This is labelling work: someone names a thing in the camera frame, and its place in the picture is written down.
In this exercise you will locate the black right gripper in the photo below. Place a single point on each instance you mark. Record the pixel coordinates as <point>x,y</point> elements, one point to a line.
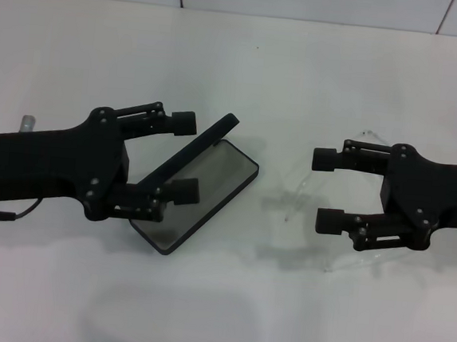
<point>430,192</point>

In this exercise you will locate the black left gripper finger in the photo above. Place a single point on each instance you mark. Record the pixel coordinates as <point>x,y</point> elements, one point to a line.
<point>184,191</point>
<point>182,123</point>

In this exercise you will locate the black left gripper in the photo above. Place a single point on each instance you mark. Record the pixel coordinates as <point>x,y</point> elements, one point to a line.
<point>53,163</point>

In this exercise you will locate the black glasses case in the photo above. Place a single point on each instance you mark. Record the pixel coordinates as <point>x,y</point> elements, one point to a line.
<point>220,170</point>

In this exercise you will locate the clear plastic glasses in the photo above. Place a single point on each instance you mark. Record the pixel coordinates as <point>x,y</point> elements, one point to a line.
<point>370,133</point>

